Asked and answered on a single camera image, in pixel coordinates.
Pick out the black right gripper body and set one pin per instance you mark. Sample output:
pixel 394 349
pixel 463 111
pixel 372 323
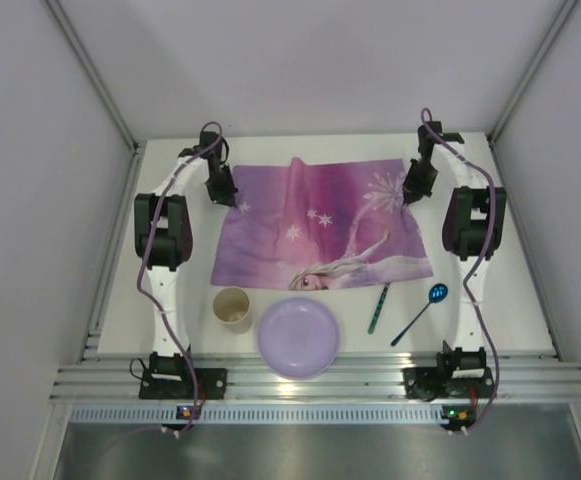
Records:
pixel 417 184

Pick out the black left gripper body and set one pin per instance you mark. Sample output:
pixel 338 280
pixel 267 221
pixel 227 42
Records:
pixel 221 189

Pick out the purple pink printed placemat cloth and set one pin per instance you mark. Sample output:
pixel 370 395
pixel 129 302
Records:
pixel 320 227

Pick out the green handled metal fork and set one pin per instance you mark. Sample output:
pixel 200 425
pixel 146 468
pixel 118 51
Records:
pixel 378 309

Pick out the lilac plastic plate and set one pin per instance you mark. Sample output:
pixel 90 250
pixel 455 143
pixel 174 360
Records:
pixel 299 338

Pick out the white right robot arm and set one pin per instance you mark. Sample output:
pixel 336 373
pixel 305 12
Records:
pixel 472 228

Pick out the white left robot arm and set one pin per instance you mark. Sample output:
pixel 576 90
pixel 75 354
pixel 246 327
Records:
pixel 163 238

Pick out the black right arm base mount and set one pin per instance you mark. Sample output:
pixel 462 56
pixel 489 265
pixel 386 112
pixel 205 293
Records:
pixel 457 373

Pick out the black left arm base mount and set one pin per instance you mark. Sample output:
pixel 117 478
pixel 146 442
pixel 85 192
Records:
pixel 169 378

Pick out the aluminium front rail frame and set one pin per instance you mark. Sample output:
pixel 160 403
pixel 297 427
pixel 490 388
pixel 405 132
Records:
pixel 352 378

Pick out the white slotted cable duct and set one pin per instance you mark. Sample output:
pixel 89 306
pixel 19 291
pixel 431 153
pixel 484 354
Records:
pixel 274 414

